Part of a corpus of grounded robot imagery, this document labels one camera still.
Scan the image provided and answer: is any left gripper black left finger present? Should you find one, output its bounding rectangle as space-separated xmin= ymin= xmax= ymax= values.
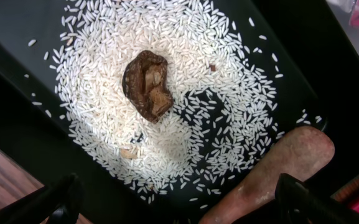
xmin=0 ymin=174 xmax=83 ymax=224

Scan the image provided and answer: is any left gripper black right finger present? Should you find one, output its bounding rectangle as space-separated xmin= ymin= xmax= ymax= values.
xmin=275 ymin=173 xmax=359 ymax=224

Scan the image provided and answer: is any uncooked white rice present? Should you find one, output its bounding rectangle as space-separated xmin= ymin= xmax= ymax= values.
xmin=23 ymin=0 xmax=323 ymax=209

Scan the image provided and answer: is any black rectangular bin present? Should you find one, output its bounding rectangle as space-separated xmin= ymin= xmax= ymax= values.
xmin=0 ymin=1 xmax=359 ymax=223

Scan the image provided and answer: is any brown food scrap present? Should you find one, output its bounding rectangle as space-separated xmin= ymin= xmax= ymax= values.
xmin=122 ymin=50 xmax=174 ymax=123

